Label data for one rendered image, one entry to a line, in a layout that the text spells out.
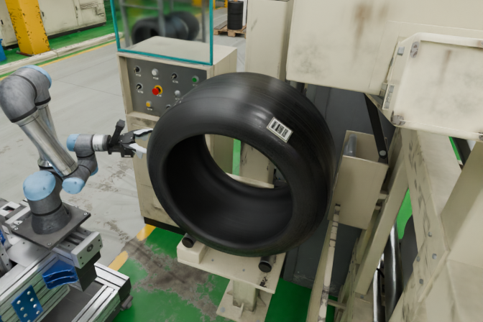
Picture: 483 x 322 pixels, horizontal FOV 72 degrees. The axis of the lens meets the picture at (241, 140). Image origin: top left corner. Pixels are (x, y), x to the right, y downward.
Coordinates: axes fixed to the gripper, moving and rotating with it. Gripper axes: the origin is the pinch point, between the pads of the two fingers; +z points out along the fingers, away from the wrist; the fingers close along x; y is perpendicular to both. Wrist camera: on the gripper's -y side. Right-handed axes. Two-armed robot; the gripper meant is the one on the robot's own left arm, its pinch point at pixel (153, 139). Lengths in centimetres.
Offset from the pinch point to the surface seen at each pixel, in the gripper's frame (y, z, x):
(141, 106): 19, -18, -54
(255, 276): 19, 42, 51
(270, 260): 8, 46, 52
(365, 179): -11, 78, 33
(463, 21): -79, 56, 74
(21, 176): 121, -141, -95
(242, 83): -45, 34, 29
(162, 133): -33, 13, 37
